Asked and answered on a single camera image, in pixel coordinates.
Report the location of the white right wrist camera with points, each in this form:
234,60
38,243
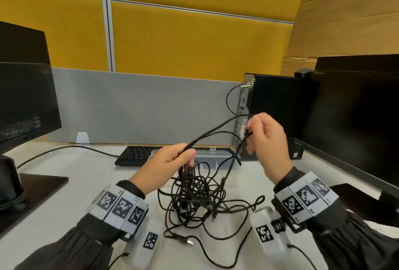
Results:
271,244

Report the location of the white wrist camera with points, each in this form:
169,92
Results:
140,254
271,244

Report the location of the brown cardboard box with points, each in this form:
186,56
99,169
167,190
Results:
343,23

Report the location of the right wrist marker band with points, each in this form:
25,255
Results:
307,196

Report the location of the black desktop computer tower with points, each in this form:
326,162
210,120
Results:
274,98

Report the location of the person's right forearm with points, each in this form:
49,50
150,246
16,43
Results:
352,241

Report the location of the grey desk partition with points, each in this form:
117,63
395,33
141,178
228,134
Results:
140,107

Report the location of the person's left forearm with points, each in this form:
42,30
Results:
78,248

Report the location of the wrist marker band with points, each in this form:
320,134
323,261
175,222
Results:
120,207
307,196

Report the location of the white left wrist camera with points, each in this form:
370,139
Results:
140,254

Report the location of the person's left hand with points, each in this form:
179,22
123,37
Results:
162,166

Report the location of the yellow partition panel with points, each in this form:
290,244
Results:
193,39

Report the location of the wide black monitor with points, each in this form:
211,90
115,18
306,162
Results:
352,123

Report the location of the grey webcam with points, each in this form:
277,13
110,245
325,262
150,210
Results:
304,72

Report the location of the black monitor with square stand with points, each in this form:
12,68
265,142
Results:
25,92

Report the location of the person's right hand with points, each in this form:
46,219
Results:
272,145

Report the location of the small white plastic bracket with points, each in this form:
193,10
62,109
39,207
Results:
83,138

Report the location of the left wrist marker band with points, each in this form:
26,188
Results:
120,207

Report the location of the black keyboard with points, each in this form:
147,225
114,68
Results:
134,156

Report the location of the clear plastic compartment box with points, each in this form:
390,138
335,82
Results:
212,156

